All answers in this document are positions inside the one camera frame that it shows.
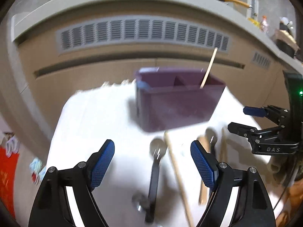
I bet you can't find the wooden spoon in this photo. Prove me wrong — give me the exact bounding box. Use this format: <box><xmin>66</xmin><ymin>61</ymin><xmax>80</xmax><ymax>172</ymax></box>
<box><xmin>198</xmin><ymin>136</ymin><xmax>210</xmax><ymax>205</ymax></box>

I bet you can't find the small metal spoon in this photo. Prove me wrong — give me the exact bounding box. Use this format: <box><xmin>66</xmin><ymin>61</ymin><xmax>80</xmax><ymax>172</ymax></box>
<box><xmin>131</xmin><ymin>193</ymin><xmax>150</xmax><ymax>214</ymax></box>

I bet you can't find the dark black handled spoon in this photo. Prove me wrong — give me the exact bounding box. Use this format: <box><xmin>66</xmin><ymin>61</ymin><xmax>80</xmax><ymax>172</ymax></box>
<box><xmin>205</xmin><ymin>128</ymin><xmax>218</xmax><ymax>158</ymax></box>

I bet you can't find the black handled metal spoon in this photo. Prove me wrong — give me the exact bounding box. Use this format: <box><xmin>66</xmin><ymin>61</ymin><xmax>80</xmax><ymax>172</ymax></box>
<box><xmin>145</xmin><ymin>137</ymin><xmax>167</xmax><ymax>224</ymax></box>

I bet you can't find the dark pot on counter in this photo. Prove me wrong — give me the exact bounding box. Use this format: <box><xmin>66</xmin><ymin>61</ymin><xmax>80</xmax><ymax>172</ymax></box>
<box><xmin>274</xmin><ymin>21</ymin><xmax>299</xmax><ymax>58</ymax></box>

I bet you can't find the purple plastic utensil holder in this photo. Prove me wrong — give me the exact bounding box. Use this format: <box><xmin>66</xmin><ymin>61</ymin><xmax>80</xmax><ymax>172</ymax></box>
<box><xmin>135</xmin><ymin>67</ymin><xmax>226</xmax><ymax>132</ymax></box>

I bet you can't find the long wooden chopstick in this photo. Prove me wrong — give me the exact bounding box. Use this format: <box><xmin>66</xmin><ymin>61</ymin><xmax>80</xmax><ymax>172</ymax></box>
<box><xmin>164</xmin><ymin>131</ymin><xmax>194</xmax><ymax>227</ymax></box>

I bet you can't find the wooden chopstick in holder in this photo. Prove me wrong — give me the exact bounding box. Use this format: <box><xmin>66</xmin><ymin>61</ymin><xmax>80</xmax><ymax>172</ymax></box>
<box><xmin>200</xmin><ymin>47</ymin><xmax>218</xmax><ymax>89</ymax></box>

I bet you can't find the red object at left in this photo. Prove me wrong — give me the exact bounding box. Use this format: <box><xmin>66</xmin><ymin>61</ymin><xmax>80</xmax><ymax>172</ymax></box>
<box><xmin>0</xmin><ymin>147</ymin><xmax>19</xmax><ymax>219</ymax></box>

